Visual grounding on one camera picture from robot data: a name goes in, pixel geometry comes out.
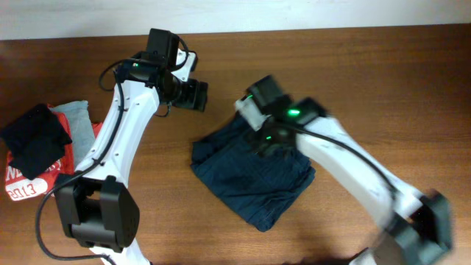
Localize dark blue shorts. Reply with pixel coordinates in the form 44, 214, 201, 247
191, 114, 316, 232

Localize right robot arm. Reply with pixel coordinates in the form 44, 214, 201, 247
234, 75, 453, 265

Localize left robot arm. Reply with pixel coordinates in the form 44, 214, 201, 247
53, 29, 208, 264

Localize grey folded garment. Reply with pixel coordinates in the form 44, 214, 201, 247
51, 100, 96, 167

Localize black folded garment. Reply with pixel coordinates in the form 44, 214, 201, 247
1, 104, 72, 180

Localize red printed t-shirt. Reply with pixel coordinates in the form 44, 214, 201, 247
4, 103, 104, 202

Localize right black cable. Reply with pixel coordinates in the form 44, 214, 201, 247
283, 124, 400, 202

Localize black cable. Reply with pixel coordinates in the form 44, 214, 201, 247
35, 36, 191, 262
283, 124, 400, 202

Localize left black cable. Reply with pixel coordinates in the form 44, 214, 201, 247
35, 36, 191, 262

